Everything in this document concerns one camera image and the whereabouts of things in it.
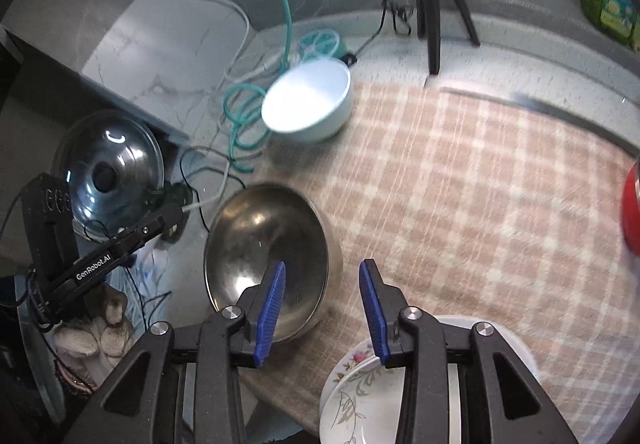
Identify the glass pot lid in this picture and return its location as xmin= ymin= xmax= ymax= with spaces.
xmin=52 ymin=111 xmax=166 ymax=237

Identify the light blue bowl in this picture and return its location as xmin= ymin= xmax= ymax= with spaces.
xmin=260 ymin=59 xmax=353 ymax=143

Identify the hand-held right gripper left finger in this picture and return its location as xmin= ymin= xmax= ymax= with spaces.
xmin=62 ymin=260 xmax=287 ymax=444

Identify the teal round spool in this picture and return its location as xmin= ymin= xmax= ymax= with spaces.
xmin=297 ymin=29 xmax=342 ymax=63

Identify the person's left hand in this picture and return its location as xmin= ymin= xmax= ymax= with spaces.
xmin=52 ymin=286 xmax=133 ymax=375

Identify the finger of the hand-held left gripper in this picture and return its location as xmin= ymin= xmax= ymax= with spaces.
xmin=114 ymin=203 xmax=184 ymax=259

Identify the teal hose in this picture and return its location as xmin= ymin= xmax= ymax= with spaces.
xmin=205 ymin=0 xmax=294 ymax=173

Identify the beige plaid tablecloth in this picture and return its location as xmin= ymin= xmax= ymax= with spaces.
xmin=245 ymin=74 xmax=640 ymax=431

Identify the red steel-lined bowl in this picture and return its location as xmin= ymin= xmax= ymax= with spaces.
xmin=620 ymin=159 xmax=640 ymax=270

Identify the large white pink floral plate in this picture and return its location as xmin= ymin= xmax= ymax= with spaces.
xmin=319 ymin=314 xmax=543 ymax=444

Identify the stainless steel bowl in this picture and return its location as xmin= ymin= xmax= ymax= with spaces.
xmin=202 ymin=183 xmax=345 ymax=345

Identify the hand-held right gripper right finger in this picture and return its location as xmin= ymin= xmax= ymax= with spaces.
xmin=359 ymin=258 xmax=578 ymax=444

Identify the white cable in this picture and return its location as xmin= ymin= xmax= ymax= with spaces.
xmin=117 ymin=0 xmax=296 ymax=212

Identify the white plate grey leaf pattern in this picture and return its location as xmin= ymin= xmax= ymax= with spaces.
xmin=325 ymin=356 xmax=416 ymax=444

